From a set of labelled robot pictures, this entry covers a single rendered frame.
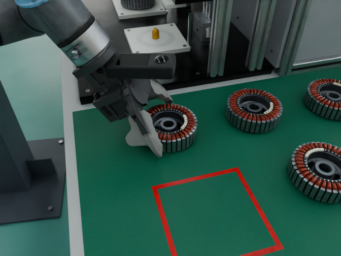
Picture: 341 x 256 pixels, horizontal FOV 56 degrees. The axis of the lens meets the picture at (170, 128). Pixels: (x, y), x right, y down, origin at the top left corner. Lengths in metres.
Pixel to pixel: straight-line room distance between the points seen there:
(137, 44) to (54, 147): 0.99
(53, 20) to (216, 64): 0.39
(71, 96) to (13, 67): 1.73
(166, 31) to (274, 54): 0.31
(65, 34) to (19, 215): 1.11
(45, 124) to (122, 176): 1.36
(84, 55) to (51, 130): 1.36
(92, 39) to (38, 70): 1.88
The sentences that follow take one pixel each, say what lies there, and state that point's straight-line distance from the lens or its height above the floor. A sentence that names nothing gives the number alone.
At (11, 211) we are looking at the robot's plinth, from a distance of 1.55.
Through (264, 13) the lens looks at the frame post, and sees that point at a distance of 0.75.
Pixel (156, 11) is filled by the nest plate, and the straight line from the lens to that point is 1.06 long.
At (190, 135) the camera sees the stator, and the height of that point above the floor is 0.78.
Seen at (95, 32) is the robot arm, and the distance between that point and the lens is 0.53.
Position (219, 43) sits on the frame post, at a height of 0.85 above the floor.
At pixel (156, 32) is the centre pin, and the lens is 0.89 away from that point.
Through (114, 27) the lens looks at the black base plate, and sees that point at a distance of 1.00.
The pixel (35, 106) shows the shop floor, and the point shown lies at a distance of 2.06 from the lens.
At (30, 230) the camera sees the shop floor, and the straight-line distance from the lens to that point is 1.49.
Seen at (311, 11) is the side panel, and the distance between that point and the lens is 0.81.
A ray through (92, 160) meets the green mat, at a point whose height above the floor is 0.75.
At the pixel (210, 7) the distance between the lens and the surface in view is 0.89.
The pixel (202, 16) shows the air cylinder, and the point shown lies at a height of 0.82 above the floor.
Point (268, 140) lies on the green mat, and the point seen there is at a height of 0.75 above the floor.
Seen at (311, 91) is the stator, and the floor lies 0.78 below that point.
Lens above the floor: 1.19
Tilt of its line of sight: 43 degrees down
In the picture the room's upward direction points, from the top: straight up
